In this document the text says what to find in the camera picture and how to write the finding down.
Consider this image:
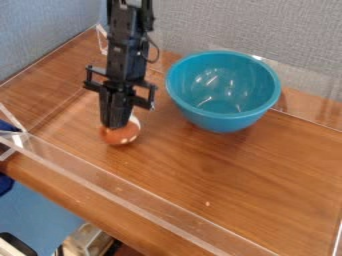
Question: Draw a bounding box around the black and white object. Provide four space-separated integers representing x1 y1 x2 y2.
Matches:
0 232 38 256

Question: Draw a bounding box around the clear acrylic back barrier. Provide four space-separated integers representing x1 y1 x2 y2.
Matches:
95 23 342 133

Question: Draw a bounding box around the clear acrylic corner bracket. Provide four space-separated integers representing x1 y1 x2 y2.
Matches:
95 24 109 56

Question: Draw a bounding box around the blue plastic bowl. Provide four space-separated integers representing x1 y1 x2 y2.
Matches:
166 50 283 133

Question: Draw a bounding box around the blue cloth object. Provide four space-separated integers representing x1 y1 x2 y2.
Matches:
0 119 22 197

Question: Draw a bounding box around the black cable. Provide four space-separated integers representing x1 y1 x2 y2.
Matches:
145 34 161 64

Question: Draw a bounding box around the clear acrylic left bracket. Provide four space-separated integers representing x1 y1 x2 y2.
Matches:
0 103 27 162

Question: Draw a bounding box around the clear acrylic barrier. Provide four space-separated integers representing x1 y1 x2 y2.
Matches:
2 133 277 256
95 23 342 133

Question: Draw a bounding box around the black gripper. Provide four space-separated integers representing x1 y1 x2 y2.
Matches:
85 65 158 129

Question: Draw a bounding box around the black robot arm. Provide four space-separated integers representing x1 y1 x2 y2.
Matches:
85 0 158 129

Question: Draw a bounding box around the beige box under table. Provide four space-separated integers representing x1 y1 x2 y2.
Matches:
54 223 114 256

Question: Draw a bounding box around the brown and white toy mushroom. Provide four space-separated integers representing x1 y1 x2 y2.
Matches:
100 115 142 145

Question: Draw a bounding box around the clear acrylic front barrier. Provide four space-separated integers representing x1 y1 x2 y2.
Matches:
2 133 277 256

